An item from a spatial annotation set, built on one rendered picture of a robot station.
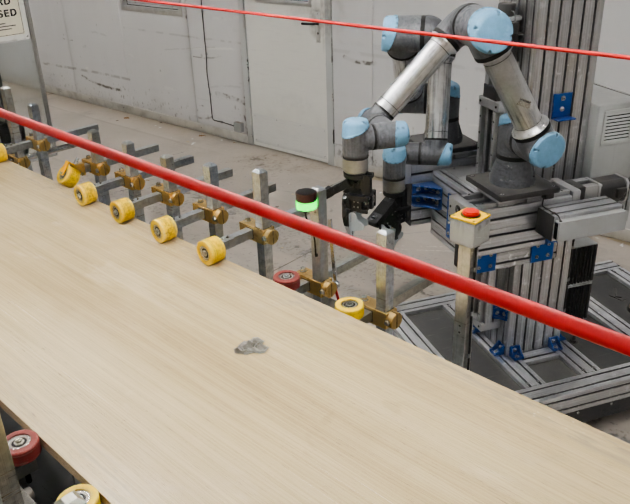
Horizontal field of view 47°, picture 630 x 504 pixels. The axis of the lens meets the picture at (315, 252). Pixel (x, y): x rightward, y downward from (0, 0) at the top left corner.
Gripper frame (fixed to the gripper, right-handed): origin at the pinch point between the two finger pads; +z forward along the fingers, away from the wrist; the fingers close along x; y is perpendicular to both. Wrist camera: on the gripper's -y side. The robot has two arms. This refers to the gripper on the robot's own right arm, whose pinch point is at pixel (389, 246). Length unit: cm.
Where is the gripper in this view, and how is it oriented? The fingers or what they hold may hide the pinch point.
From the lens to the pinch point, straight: 252.0
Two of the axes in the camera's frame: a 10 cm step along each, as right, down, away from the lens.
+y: 7.0, -3.3, 6.4
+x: -7.2, -2.8, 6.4
